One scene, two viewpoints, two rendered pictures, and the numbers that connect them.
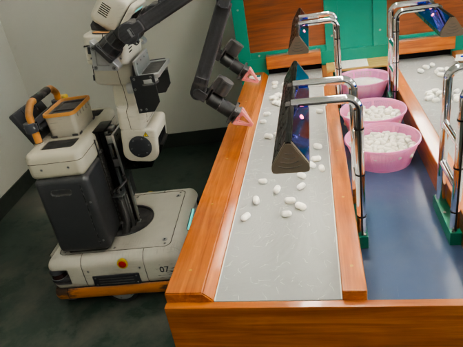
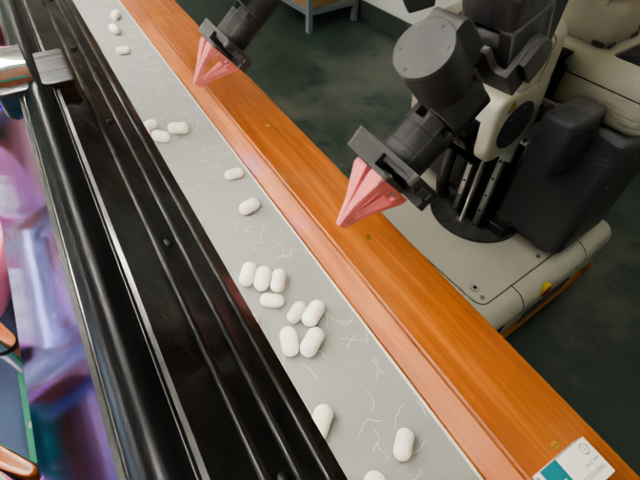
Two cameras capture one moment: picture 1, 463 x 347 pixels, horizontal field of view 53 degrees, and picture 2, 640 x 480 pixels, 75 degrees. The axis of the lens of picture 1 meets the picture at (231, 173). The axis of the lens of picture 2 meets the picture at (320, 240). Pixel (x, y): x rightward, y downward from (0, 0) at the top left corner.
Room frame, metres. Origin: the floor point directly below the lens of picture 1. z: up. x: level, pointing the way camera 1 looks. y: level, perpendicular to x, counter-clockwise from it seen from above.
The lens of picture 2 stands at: (2.40, -0.46, 1.20)
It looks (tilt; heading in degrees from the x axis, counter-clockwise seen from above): 49 degrees down; 135
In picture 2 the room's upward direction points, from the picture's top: 2 degrees clockwise
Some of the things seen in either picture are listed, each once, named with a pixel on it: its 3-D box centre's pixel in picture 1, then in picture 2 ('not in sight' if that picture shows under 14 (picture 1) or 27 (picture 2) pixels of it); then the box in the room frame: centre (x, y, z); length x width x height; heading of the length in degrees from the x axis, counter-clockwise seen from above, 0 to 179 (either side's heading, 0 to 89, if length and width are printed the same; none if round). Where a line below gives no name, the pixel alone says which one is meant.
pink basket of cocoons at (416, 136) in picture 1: (382, 148); not in sight; (1.52, -0.56, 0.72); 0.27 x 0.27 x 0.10
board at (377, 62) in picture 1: (357, 64); not in sight; (2.43, -0.77, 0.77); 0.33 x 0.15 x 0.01; 77
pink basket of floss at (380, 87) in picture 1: (362, 85); not in sight; (2.22, -0.72, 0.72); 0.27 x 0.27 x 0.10
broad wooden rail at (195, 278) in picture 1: (240, 157); (241, 138); (1.75, -0.05, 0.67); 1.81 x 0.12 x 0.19; 167
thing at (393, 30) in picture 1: (412, 55); not in sight; (2.01, -0.88, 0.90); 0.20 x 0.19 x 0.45; 167
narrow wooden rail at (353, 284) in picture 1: (335, 142); not in sight; (1.67, -0.43, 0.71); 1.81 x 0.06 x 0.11; 167
